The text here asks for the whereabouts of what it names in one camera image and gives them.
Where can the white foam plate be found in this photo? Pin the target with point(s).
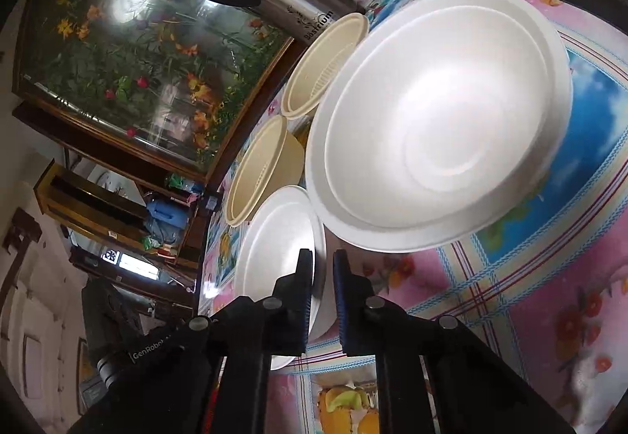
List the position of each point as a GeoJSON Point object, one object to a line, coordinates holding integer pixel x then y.
{"type": "Point", "coordinates": [274, 247]}

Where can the large white foam bowl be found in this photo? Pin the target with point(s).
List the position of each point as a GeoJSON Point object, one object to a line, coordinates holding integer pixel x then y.
{"type": "Point", "coordinates": [441, 120]}
{"type": "Point", "coordinates": [343, 231]}

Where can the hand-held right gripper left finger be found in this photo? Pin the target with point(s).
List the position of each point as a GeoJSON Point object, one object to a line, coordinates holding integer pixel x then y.
{"type": "Point", "coordinates": [308, 301]}

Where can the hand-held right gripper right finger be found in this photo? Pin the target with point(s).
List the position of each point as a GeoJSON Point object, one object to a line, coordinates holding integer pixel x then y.
{"type": "Point", "coordinates": [342, 306]}

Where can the dark wooden shelf unit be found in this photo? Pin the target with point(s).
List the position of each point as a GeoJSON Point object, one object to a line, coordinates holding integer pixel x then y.
{"type": "Point", "coordinates": [98, 139]}

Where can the small bright window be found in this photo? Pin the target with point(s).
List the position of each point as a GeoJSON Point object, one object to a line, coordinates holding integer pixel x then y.
{"type": "Point", "coordinates": [137, 264]}

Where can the brown wooden wall trim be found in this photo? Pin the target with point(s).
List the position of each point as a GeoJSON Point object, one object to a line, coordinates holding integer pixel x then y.
{"type": "Point", "coordinates": [22, 232]}

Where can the beige ribbed bowl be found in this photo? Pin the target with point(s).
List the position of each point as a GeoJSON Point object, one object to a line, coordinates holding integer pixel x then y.
{"type": "Point", "coordinates": [319, 70]}
{"type": "Point", "coordinates": [260, 169]}

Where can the blue water jug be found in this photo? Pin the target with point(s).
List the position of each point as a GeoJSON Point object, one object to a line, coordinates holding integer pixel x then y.
{"type": "Point", "coordinates": [167, 215]}

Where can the green packet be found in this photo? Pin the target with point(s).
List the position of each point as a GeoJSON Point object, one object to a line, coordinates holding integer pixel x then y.
{"type": "Point", "coordinates": [179, 181]}

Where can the printed fruit tablecloth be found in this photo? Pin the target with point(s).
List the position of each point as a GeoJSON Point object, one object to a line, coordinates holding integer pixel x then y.
{"type": "Point", "coordinates": [539, 291]}

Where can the yellow wooden frame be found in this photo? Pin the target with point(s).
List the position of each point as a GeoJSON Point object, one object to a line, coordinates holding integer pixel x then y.
{"type": "Point", "coordinates": [49, 205]}

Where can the framed flower painting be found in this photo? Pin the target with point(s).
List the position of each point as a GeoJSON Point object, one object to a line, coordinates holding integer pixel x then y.
{"type": "Point", "coordinates": [122, 46]}

